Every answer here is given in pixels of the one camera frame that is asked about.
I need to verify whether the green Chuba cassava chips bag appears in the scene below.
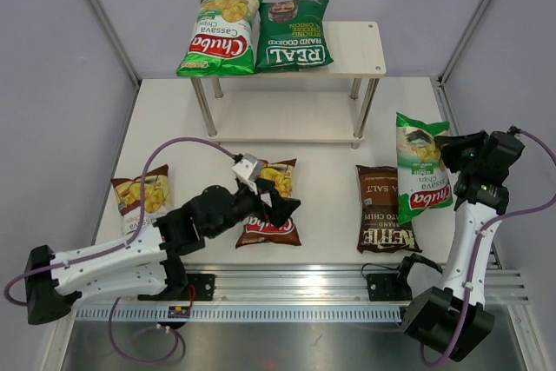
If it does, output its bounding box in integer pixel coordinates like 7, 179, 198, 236
176, 0, 263, 77

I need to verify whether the brown Kettle sea salt bag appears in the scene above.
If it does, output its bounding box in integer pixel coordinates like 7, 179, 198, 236
356, 165, 421, 254

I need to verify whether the brown Chuba barbeque bag centre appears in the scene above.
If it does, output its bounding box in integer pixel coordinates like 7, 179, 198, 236
235, 158, 301, 248

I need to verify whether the green REAL chips bag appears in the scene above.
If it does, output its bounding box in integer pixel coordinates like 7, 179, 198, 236
255, 0, 334, 73

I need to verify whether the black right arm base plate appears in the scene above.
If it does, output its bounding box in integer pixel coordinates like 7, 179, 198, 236
360, 262, 413, 301

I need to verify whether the brown Chuba barbeque bag left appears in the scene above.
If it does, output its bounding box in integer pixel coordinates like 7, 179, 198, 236
110, 164, 174, 235

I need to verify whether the aluminium mounting rail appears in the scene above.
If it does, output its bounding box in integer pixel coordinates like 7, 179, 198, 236
74, 263, 529, 308

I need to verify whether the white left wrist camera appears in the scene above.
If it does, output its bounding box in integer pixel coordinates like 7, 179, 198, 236
232, 154, 264, 185

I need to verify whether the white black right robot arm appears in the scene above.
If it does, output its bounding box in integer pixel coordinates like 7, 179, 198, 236
394, 127, 525, 367

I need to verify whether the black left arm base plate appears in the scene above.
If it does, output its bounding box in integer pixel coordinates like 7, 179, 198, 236
137, 273, 216, 301

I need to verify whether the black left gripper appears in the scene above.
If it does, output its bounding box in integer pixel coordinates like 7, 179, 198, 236
208, 177, 300, 239

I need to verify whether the two-tier beige wooden shelf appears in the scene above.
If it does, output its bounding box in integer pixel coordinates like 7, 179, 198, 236
191, 22, 387, 148

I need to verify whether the brown chuba barbeque bag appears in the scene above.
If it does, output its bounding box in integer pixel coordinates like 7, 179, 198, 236
235, 158, 301, 248
110, 164, 174, 235

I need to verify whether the white slotted cable duct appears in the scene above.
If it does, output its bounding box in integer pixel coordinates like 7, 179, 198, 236
76, 303, 401, 323

